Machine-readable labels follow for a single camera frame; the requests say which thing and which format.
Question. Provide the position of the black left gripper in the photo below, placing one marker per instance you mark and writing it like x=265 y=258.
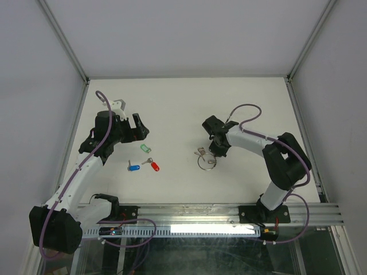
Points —
x=138 y=133

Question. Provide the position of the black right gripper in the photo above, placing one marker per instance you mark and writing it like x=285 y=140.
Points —
x=217 y=152

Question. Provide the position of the metal keyring with clips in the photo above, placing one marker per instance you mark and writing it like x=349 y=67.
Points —
x=206 y=160

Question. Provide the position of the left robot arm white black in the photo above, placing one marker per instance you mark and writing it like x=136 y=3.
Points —
x=60 y=223

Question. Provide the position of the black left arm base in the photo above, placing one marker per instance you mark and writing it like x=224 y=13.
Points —
x=126 y=213

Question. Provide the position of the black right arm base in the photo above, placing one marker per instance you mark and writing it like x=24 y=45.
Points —
x=260 y=215

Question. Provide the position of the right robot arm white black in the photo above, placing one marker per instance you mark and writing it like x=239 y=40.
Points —
x=285 y=160

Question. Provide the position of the key with blue tag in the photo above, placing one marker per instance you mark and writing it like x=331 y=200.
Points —
x=133 y=167

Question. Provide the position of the key with red tag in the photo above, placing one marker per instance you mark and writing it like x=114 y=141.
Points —
x=152 y=164

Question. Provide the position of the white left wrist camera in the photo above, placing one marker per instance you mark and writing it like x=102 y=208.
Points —
x=118 y=106

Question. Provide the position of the left aluminium frame post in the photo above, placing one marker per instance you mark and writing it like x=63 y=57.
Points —
x=81 y=93

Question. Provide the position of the aluminium frame post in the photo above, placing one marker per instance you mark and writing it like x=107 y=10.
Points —
x=81 y=93
x=290 y=82

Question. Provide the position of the right aluminium frame post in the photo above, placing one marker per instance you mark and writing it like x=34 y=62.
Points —
x=290 y=82

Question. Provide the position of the white slotted cable duct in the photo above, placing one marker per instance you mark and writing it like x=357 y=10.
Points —
x=175 y=231

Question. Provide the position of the aluminium mounting rail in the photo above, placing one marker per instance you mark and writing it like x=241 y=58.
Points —
x=313 y=214

